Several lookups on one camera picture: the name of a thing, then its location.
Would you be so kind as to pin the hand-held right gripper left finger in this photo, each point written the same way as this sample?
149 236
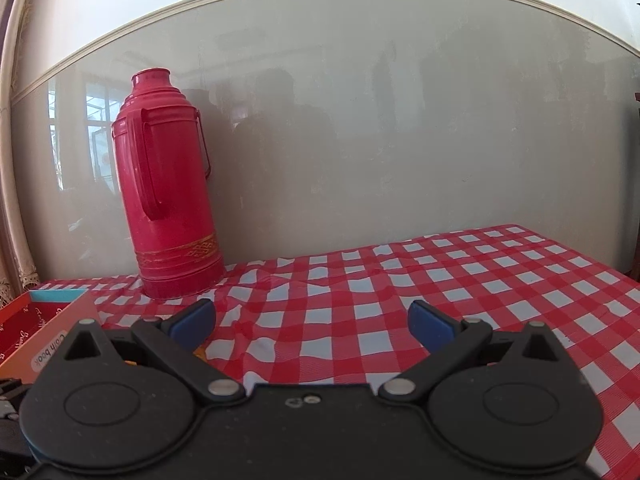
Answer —
196 321

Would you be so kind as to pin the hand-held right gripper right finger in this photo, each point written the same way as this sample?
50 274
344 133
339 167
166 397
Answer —
430 322

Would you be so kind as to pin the orange mandarin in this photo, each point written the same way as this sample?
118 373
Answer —
200 353

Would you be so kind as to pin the red orange cardboard box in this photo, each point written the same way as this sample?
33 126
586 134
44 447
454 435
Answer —
30 322

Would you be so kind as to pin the red white checkered tablecloth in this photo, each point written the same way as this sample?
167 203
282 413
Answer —
350 300

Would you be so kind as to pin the red thermos flask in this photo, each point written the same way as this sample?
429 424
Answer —
167 200

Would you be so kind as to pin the beige lace curtain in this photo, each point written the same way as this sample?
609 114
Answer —
10 240

